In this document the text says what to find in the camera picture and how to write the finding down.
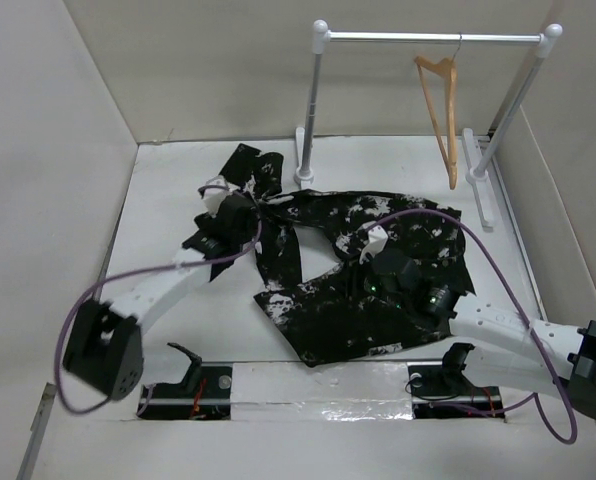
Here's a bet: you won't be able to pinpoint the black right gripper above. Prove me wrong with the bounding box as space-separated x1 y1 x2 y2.
329 246 408 312

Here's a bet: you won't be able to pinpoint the silver tape strip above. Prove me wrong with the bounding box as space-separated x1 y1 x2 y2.
230 361 413 422

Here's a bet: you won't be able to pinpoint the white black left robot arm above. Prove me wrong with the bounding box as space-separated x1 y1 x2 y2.
53 186 263 415

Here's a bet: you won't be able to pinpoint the white silver clothes rack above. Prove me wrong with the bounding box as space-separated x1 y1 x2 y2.
293 19 564 233

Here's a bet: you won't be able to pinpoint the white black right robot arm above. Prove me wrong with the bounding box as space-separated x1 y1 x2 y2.
360 248 596 420

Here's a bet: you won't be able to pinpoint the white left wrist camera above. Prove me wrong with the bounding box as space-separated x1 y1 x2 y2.
198 175 239 216

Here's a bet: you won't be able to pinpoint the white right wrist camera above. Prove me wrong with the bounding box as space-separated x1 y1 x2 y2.
359 223 389 264

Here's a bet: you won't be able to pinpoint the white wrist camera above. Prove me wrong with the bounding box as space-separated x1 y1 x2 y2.
198 175 239 216
359 223 389 264

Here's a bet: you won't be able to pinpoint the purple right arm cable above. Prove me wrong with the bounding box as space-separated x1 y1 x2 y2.
367 208 578 446

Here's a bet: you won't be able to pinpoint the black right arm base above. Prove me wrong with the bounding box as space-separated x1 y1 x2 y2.
405 342 505 420

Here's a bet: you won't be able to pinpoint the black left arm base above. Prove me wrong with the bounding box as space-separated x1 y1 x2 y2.
136 342 233 421

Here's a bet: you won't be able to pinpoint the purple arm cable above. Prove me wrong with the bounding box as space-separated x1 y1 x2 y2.
367 208 578 446
51 183 265 415

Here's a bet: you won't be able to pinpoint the black white patterned trousers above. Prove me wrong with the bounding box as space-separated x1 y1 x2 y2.
220 144 475 367

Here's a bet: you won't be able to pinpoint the wooden clothes hanger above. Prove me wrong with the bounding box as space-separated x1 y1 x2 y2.
413 32 463 190

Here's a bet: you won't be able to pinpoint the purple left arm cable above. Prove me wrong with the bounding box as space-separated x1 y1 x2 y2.
51 183 265 415

